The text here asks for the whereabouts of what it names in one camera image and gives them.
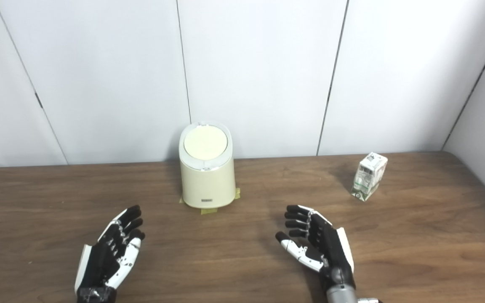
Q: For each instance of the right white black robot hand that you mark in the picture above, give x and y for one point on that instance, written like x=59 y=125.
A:
x=333 y=248

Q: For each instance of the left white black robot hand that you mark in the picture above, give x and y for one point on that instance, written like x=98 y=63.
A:
x=99 y=261

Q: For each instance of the round cream bin lid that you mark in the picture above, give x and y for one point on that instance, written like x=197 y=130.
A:
x=205 y=143

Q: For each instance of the cream-colored bin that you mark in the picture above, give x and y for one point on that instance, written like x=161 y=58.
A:
x=206 y=185

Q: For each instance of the yellow masking tape piece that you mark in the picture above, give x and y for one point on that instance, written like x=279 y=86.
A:
x=237 y=193
x=209 y=211

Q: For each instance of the white green milk carton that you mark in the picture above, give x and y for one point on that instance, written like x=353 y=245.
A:
x=369 y=174

